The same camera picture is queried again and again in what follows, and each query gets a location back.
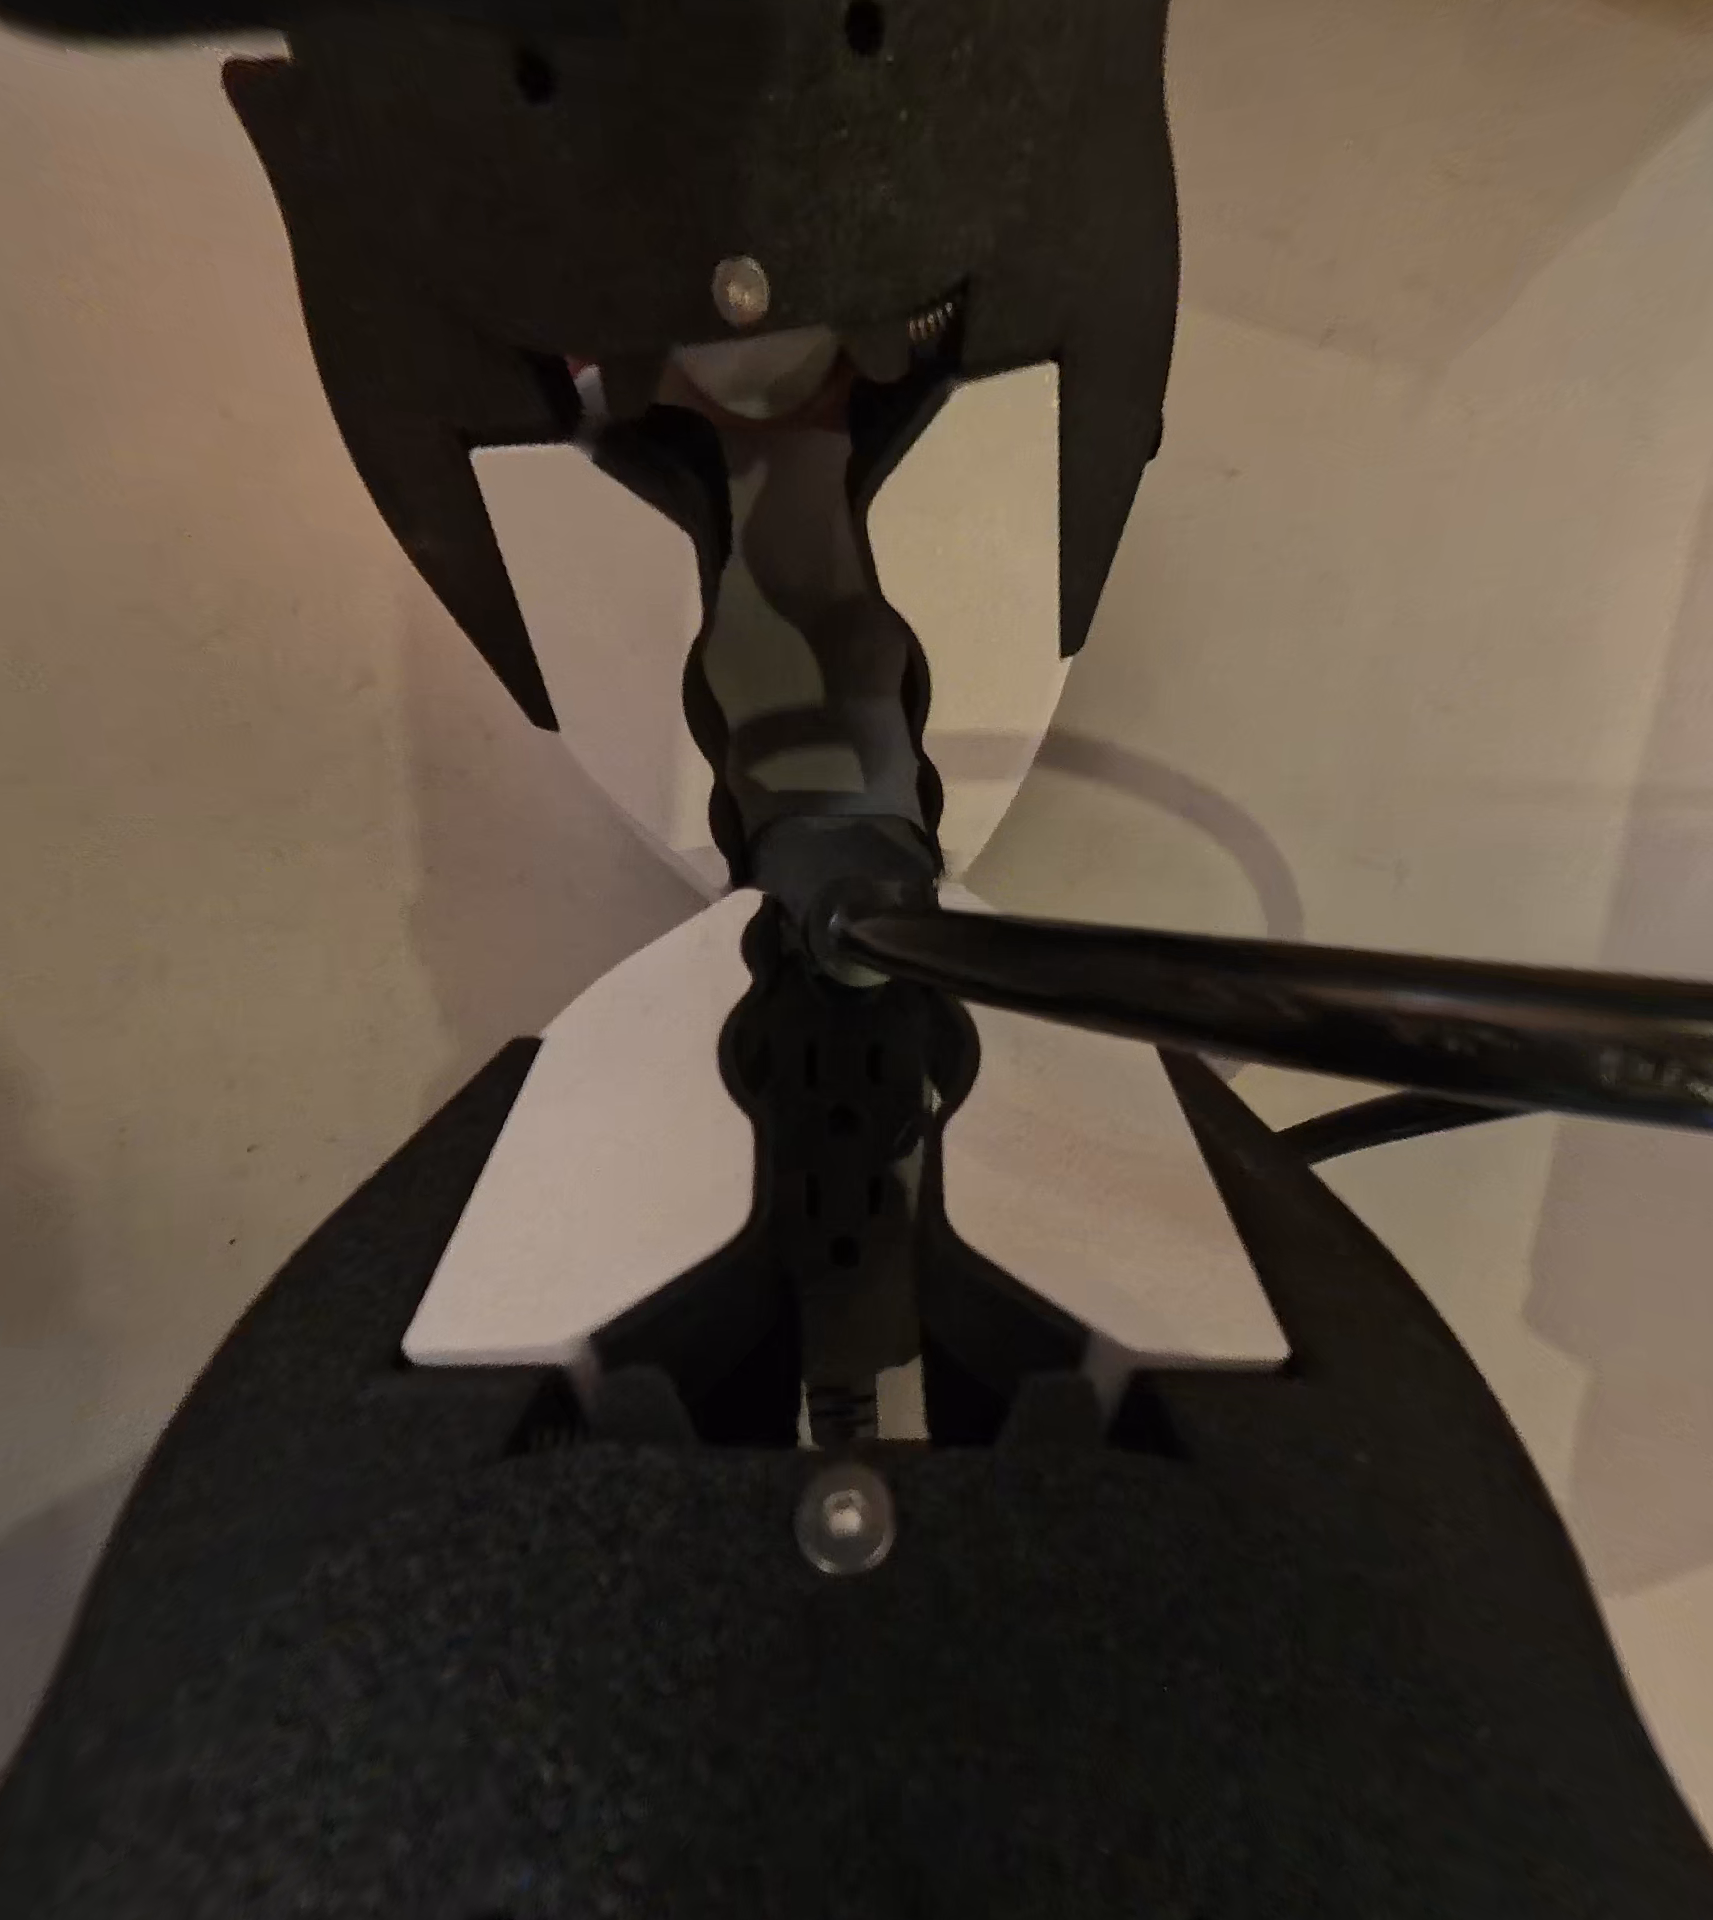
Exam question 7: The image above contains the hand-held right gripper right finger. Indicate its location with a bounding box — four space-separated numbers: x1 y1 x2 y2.
924 975 1297 1447

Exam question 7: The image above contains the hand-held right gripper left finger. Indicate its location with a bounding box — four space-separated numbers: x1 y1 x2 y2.
400 888 804 1447

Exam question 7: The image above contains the black two-socket splitter cord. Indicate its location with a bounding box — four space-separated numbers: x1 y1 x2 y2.
707 705 1713 1171

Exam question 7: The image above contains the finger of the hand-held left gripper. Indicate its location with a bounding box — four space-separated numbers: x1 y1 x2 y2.
470 434 753 907
861 357 1069 891

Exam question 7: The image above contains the grey desk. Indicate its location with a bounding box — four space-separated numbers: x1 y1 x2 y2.
0 0 1713 1920

